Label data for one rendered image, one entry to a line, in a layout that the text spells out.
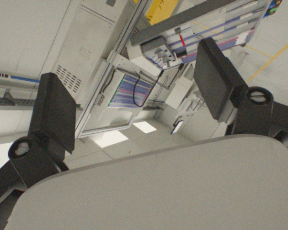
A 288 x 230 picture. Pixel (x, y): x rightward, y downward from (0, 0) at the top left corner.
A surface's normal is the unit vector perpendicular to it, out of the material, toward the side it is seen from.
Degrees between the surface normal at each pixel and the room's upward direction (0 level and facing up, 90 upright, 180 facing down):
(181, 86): 90
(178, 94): 90
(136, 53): 90
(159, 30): 90
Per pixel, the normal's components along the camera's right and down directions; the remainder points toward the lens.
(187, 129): -0.37, 0.02
